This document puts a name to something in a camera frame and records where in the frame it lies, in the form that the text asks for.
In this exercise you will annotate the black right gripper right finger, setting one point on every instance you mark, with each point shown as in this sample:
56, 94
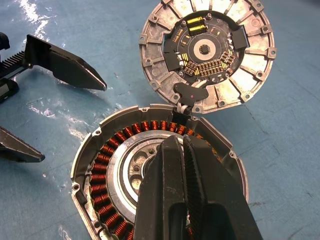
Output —
215, 190

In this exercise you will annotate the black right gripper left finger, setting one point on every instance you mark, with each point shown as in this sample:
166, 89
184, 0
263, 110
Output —
162, 190

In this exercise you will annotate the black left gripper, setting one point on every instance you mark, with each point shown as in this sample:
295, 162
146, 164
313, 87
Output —
13, 60

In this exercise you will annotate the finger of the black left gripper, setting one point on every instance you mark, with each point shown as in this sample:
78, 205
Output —
17, 150

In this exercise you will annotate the spoked silver black rotor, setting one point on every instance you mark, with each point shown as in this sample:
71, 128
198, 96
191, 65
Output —
120, 160

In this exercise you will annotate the motor housing with copper coils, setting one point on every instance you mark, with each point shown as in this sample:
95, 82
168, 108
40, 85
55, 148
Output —
98, 172

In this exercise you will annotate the silver motor lid circuit board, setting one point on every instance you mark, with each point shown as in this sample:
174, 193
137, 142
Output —
250, 75

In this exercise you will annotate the blue plastic table cover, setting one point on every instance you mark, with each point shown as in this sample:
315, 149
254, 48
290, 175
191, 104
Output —
50, 20

